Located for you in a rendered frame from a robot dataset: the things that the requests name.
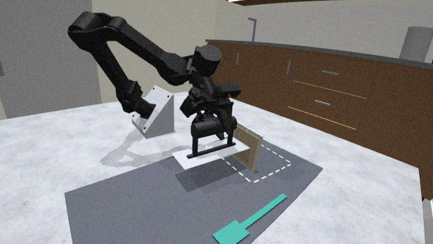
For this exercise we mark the cream square tile with dark blue centre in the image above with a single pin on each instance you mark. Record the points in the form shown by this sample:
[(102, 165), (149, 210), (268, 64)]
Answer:
[(253, 140)]

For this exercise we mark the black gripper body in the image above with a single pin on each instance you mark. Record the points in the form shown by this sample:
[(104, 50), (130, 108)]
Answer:
[(217, 93)]

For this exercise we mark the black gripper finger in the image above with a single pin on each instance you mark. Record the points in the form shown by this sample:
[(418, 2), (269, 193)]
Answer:
[(221, 135), (224, 113)]

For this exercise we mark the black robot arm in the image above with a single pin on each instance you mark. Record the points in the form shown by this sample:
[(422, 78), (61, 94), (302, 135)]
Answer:
[(89, 34)]

